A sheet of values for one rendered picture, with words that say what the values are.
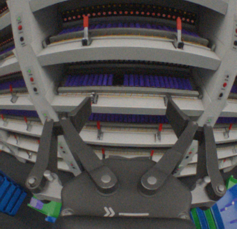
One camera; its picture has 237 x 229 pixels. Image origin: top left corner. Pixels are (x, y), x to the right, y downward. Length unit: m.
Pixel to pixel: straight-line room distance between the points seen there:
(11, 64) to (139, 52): 0.48
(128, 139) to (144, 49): 0.39
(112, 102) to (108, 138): 0.20
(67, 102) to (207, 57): 0.51
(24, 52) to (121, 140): 0.53
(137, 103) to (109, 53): 0.19
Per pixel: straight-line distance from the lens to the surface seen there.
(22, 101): 0.65
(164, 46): 0.37
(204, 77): 0.53
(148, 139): 0.57
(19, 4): 0.51
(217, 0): 0.46
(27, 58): 0.49
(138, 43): 0.36
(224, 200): 0.89
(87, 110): 0.20
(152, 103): 0.44
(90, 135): 0.59
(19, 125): 0.87
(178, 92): 0.47
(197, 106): 0.51
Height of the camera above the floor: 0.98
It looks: 38 degrees down
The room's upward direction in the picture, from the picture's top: 2 degrees counter-clockwise
